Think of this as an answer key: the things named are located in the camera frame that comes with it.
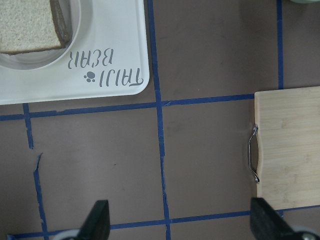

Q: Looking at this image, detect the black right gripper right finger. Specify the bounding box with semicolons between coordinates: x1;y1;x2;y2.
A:
250;197;300;240

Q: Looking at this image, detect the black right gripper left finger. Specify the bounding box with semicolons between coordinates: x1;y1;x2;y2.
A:
76;200;110;240

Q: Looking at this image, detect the white bread slice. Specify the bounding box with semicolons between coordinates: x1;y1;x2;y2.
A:
0;0;59;55

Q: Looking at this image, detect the cream round plate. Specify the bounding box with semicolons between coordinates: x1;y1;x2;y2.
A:
0;0;93;72

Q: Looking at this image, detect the wooden cutting board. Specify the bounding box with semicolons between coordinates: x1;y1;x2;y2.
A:
250;86;320;210

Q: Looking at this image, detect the cream bear serving tray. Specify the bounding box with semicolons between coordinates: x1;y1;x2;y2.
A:
0;0;150;105

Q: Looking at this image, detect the green bowl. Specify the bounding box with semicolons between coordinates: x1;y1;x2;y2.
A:
290;0;320;4

